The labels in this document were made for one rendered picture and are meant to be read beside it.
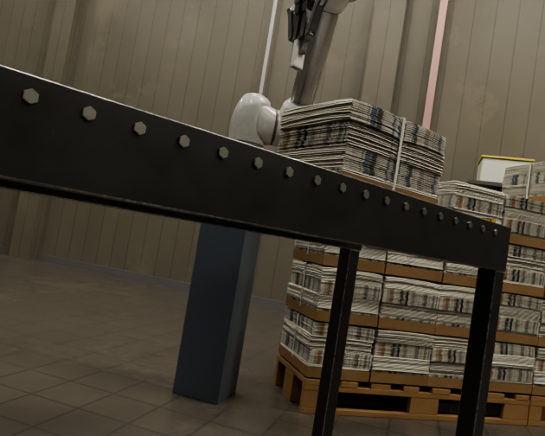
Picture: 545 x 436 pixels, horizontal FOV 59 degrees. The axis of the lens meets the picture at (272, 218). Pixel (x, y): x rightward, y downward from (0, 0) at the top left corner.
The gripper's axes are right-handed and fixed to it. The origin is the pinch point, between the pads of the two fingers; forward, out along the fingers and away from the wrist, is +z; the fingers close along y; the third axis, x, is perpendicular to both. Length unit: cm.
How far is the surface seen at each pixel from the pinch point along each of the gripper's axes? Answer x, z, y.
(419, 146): -33.9, 15.4, -15.0
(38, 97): 62, 35, -33
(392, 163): -25.4, 22.1, -13.8
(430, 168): -39.6, 20.1, -15.6
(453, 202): -123, 17, 26
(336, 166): -8.3, 26.6, -10.8
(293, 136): -9.7, 17.5, 8.4
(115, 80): -123, -114, 496
